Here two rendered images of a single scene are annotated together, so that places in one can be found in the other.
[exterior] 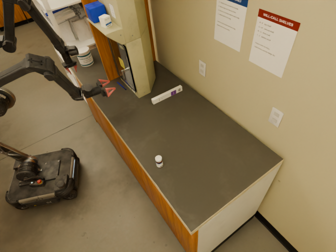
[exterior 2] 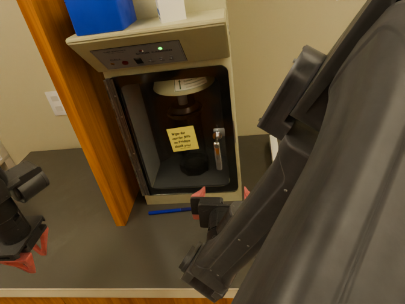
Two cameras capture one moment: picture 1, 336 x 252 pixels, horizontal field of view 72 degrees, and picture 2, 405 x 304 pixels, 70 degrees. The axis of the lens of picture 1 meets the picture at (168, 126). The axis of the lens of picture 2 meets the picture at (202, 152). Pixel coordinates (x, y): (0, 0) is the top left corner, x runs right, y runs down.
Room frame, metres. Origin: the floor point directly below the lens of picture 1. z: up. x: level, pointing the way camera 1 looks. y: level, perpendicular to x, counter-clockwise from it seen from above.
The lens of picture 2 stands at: (1.05, 0.79, 1.61)
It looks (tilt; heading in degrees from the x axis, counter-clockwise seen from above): 34 degrees down; 309
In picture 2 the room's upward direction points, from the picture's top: 9 degrees counter-clockwise
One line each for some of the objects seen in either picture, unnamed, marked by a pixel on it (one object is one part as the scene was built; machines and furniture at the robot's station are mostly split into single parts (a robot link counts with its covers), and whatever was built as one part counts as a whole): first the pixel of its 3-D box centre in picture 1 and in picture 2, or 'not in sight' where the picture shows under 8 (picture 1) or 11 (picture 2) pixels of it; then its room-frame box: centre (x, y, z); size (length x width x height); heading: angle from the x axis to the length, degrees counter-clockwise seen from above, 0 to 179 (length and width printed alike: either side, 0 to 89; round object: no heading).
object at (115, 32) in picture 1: (105, 30); (153, 47); (1.52, 0.33, 1.46); 0.32 x 0.12 x 0.10; 29
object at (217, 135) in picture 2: (125, 73); (218, 151); (1.44, 0.26, 1.17); 0.05 x 0.03 x 0.10; 119
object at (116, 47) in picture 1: (121, 63); (179, 140); (1.54, 0.29, 1.19); 0.30 x 0.01 x 0.40; 29
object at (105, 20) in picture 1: (105, 21); (169, 3); (1.47, 0.31, 1.54); 0.05 x 0.05 x 0.06; 47
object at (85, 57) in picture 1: (84, 56); not in sight; (2.02, 0.70, 1.02); 0.13 x 0.13 x 0.15
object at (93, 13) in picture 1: (96, 12); (101, 4); (1.60, 0.37, 1.56); 0.10 x 0.10 x 0.09; 29
